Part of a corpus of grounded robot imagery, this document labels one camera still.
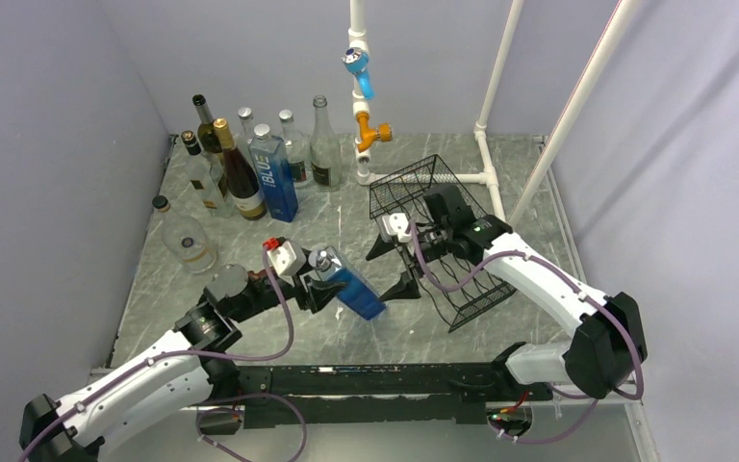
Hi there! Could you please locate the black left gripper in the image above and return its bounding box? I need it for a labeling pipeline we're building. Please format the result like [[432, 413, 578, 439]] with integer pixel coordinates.
[[231, 247, 348, 322]]

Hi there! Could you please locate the clear blue bottle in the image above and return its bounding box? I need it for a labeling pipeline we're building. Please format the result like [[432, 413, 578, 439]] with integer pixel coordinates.
[[308, 244, 387, 321], [249, 123, 298, 222]]

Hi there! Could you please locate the brown gold-capped wine bottle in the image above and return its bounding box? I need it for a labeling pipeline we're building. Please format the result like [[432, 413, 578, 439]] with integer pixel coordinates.
[[213, 117, 267, 220]]

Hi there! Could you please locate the tall clear open-neck bottle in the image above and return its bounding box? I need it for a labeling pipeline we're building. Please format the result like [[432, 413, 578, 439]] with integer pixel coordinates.
[[310, 95, 343, 191]]

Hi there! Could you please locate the clear black-capped bottle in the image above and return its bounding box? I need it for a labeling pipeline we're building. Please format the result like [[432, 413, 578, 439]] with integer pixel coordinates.
[[181, 130, 234, 218]]

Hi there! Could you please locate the dark green wine bottle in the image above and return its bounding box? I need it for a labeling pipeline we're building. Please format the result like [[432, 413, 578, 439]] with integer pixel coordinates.
[[191, 94, 222, 156]]

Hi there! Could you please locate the clear bottle dark label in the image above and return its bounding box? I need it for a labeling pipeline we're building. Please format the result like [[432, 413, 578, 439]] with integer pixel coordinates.
[[238, 107, 255, 148]]

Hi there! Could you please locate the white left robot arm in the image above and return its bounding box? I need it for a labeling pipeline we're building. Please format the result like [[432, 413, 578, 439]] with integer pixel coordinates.
[[19, 265, 346, 461]]

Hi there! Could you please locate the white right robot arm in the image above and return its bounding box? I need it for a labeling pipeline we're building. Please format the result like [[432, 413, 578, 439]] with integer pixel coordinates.
[[366, 184, 648, 400]]

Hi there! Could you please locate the round clear flask bottle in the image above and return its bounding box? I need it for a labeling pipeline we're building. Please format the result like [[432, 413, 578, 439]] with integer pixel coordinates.
[[152, 195, 217, 274]]

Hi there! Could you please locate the orange pipe valve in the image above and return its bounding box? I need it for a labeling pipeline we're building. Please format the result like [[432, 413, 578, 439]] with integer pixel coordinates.
[[355, 111, 394, 153]]

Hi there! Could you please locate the white diagonal pole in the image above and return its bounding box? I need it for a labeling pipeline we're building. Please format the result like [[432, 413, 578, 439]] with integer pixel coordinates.
[[508, 0, 642, 226]]

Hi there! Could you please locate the black wire wine rack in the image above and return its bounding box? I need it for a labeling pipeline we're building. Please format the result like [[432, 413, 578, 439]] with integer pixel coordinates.
[[369, 155, 516, 332]]

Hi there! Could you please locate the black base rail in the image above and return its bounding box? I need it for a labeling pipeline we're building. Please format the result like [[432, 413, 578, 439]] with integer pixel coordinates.
[[200, 362, 552, 429]]

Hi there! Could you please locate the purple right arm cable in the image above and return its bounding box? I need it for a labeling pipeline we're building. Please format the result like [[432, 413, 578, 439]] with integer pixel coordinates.
[[407, 219, 645, 447]]

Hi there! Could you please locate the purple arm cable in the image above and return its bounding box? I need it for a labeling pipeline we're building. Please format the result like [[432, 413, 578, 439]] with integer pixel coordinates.
[[18, 244, 310, 462], [407, 219, 645, 447]]

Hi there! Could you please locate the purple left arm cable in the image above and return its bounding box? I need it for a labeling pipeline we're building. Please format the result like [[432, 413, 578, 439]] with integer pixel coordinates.
[[18, 244, 310, 462]]

